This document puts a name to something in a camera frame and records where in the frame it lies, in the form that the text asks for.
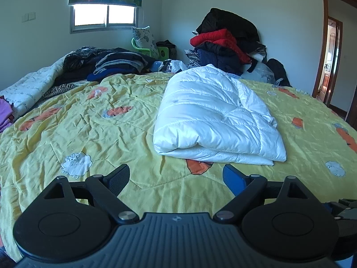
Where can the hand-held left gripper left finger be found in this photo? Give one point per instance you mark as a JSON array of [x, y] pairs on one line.
[[120, 178]]

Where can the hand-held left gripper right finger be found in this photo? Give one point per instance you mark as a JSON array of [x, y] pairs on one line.
[[234, 178]]

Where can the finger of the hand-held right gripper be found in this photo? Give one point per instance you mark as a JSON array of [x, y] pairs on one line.
[[344, 205]]

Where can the white down jacket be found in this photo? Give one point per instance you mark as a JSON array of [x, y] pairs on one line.
[[212, 111]]

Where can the pile of dark clothes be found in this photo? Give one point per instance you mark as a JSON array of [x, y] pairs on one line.
[[117, 61]]

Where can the purple clothes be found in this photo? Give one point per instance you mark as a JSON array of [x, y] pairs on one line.
[[5, 114]]

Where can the yellow printed bedsheet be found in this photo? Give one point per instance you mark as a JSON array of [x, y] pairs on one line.
[[97, 134]]

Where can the zebra striped cloth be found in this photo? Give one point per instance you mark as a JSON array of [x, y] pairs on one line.
[[61, 89]]

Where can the clear plastic bag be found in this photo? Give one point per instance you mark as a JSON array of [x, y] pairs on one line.
[[259, 74]]

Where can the black backpack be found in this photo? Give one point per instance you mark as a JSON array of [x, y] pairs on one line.
[[279, 71]]

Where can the navy jacket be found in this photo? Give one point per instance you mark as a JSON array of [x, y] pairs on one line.
[[220, 58]]

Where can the white crumpled plastic bag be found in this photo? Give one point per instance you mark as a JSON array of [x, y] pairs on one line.
[[173, 65]]

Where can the checkered cloth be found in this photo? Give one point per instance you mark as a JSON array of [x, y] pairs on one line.
[[192, 58]]

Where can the green plastic chair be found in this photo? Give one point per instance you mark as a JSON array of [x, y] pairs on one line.
[[145, 52]]

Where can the white printed quilt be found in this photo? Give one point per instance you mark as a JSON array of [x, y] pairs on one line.
[[28, 86]]

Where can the floral pillow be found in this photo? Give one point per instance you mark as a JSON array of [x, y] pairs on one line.
[[145, 40]]

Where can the red jacket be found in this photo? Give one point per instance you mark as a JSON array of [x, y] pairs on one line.
[[220, 37]]

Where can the dark bag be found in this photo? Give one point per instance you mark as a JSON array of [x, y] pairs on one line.
[[166, 44]]

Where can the black jacket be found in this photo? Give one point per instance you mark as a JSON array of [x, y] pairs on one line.
[[228, 21]]

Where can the window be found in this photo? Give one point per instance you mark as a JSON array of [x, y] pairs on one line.
[[103, 16]]

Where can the wooden door frame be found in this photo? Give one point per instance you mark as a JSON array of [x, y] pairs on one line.
[[320, 47]]

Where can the wall switch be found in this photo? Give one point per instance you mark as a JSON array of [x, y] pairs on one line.
[[29, 16]]

